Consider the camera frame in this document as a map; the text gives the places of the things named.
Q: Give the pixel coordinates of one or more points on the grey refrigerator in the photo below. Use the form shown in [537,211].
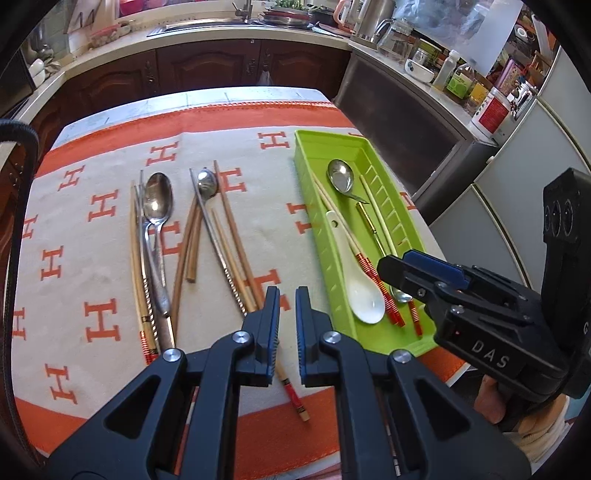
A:
[508,194]

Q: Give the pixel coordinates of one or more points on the steel basin with greens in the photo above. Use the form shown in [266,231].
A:
[286,18]

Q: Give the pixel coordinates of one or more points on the small steel spoon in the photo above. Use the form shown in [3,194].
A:
[217,240]

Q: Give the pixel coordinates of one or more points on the bamboo chopstick red patterned end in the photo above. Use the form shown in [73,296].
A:
[291,392]

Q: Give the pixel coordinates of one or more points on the food container red lid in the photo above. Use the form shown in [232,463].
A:
[108,37]

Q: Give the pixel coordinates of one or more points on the twisted steel chopstick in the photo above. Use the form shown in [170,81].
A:
[147,277]

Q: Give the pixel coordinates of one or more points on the wooden cutting board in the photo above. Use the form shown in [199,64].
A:
[92,14]

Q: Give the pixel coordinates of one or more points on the white stacked bowls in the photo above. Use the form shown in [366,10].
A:
[37,71]

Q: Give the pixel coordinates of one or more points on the large steel spoon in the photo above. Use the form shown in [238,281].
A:
[158,198]

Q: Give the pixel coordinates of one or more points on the green plastic tray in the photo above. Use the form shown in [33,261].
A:
[341,147]

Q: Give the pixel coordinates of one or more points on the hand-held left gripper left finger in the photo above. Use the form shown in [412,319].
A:
[272,323]

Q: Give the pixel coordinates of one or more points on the person's right hand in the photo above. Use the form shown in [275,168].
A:
[491,401]

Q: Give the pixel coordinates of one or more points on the white plastic jug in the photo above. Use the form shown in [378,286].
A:
[344,11]

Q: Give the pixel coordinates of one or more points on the person's right forearm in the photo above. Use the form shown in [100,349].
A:
[545,434]

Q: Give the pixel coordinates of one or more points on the brown wooden chopstick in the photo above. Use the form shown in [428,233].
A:
[238,230]
[181,267]

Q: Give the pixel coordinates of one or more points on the steel faucet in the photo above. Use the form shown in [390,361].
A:
[247,11]

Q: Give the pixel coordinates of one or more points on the glass pitcher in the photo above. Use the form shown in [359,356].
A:
[395,41]

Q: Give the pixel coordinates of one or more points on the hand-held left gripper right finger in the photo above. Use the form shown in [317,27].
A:
[304,332]

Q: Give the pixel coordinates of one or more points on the clear plastic bottle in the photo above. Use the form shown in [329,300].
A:
[445,74]

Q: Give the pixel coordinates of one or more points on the brown wooden kitchen cabinets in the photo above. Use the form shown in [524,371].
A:
[203,64]

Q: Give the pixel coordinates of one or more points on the white plastic bag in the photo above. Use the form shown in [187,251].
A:
[264,77]

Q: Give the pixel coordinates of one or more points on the steel electric kettle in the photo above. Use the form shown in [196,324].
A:
[374,18]

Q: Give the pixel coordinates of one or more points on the white jar red label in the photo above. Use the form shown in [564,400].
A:
[491,110]

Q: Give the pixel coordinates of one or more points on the black stove splash panel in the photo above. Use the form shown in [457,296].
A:
[16,83]

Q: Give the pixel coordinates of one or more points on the orange white printed blanket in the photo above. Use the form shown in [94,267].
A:
[92,240]

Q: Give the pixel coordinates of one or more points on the white bowl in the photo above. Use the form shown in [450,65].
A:
[420,71]

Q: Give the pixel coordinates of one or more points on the green label oil bottle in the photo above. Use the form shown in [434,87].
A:
[461,83]

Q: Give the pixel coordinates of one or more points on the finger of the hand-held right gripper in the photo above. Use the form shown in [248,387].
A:
[397,272]
[434,265]

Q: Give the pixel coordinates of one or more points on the red plastic bowl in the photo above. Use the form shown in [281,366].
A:
[134,5]

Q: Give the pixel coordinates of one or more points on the steel sink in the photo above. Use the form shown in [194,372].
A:
[207,25]

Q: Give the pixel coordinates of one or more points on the translucent plastic sheet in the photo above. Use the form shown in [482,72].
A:
[489,32]

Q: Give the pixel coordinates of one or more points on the white ceramic spoon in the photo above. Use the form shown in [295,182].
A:
[364,300]

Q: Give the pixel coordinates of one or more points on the grey metal cabinet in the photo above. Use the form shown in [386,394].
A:
[397,115]

